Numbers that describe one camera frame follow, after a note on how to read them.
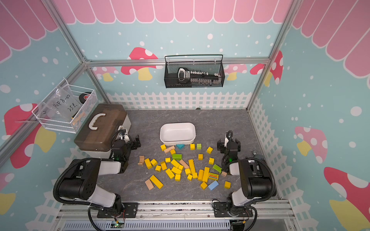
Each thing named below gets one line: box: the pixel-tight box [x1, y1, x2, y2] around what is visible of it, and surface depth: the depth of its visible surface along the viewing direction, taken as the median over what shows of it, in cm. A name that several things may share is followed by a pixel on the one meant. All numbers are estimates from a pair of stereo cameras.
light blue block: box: [208, 179, 220, 191], surface depth 84 cm
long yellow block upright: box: [202, 166, 210, 183], surface depth 87 cm
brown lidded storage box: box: [74, 103, 132, 159], surface depth 87 cm
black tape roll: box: [79, 91, 92, 104], surface depth 82 cm
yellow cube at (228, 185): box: [224, 180, 232, 190], surface depth 82 cm
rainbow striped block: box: [208, 172, 219, 181], surface depth 85 cm
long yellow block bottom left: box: [149, 174, 164, 190], surface depth 85 cm
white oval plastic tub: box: [159, 122, 197, 146], surface depth 105 cm
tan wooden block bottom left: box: [144, 178, 155, 191], surface depth 84 cm
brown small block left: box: [137, 155, 145, 167], surface depth 93 cm
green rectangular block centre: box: [171, 154, 183, 161], surface depth 94 cm
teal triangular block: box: [176, 143, 185, 150], surface depth 99 cm
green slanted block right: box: [212, 164, 223, 174], surface depth 89 cm
